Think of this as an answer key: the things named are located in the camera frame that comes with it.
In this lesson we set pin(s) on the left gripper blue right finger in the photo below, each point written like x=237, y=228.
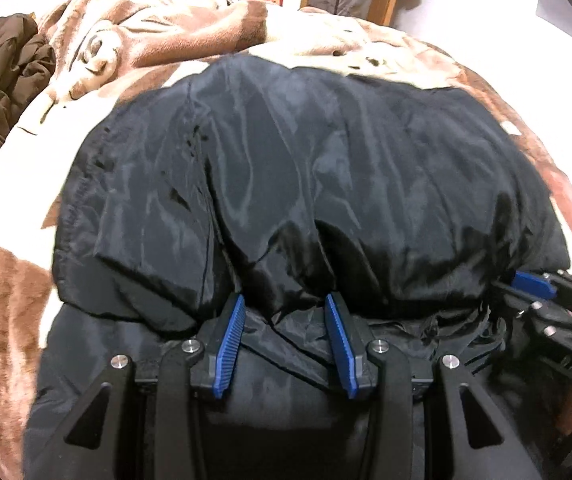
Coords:
x=349, y=337

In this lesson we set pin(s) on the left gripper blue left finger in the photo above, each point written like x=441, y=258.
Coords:
x=220, y=340

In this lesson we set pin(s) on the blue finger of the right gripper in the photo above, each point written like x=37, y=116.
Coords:
x=534, y=285

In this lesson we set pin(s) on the black padded jacket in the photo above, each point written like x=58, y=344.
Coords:
x=285, y=184

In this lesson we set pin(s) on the brown and cream plush blanket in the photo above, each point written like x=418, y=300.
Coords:
x=107, y=52

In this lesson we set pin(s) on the grey wall panel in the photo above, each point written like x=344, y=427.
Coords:
x=556, y=12

